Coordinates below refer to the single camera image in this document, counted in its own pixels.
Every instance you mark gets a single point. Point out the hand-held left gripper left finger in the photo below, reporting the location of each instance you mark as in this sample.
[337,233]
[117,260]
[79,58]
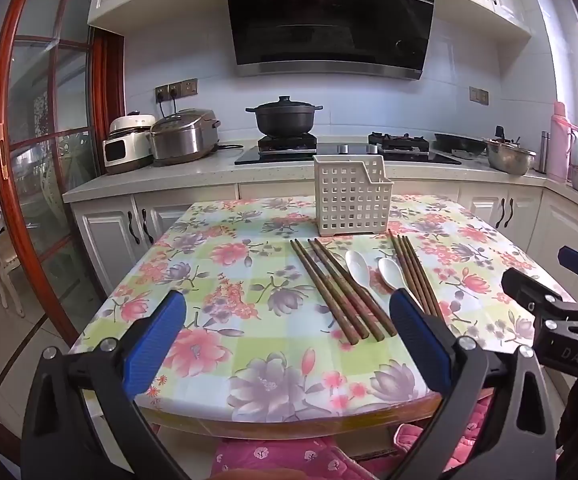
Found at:
[154,345]

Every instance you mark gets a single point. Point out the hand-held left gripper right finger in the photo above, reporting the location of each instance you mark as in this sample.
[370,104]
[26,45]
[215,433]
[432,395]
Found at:
[419,345]

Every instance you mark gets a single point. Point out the brown wooden chopstick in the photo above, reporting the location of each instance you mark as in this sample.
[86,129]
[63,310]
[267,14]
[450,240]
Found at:
[419,275]
[411,272]
[426,276]
[403,265]
[322,293]
[346,290]
[356,286]
[328,291]

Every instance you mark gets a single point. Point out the white ceramic spoon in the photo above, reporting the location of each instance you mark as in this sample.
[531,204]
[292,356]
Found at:
[389,272]
[356,265]

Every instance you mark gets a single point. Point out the white plastic utensil basket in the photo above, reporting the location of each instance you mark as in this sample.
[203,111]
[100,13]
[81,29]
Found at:
[351,200]

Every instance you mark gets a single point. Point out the floral tablecloth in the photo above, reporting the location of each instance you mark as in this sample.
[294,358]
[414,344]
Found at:
[249,330]

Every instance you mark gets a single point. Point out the small steel shaker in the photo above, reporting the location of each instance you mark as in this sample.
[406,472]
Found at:
[544,152]

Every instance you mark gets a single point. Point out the white kitchen counter cabinets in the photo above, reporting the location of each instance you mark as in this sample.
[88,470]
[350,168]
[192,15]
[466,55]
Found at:
[114,230]

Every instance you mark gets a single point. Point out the pink thermos flask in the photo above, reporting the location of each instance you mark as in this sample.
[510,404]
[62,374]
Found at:
[560,145]

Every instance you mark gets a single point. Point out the large stainless steel bowl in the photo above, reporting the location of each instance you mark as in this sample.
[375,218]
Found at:
[511,157]

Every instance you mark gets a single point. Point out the black wok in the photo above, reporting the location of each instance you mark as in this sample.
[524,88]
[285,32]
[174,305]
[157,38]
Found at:
[459,144]

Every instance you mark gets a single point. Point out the pink quilted cloth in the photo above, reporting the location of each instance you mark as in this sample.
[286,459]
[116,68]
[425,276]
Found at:
[279,455]

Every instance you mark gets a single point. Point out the white electric pressure cooker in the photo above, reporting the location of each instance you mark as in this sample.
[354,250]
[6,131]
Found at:
[124,145]

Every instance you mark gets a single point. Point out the black gas hob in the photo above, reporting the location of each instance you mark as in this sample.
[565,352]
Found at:
[349,155]

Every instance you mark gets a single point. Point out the stainless steel rice cooker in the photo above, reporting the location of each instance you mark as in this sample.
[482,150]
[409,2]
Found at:
[181,137]

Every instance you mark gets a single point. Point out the wooden framed glass door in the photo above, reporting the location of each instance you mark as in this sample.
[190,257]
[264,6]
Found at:
[4,160]

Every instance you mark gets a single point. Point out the black lidded cooking pot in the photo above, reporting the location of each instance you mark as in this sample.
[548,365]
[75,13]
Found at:
[284,117]

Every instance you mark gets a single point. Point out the black range hood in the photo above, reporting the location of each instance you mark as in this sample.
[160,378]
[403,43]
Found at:
[329,15]

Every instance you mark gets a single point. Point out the wall switch plate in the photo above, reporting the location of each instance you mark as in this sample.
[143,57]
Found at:
[479,95]

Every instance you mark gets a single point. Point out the wall socket panel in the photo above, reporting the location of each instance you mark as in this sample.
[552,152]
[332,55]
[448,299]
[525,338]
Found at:
[179,89]

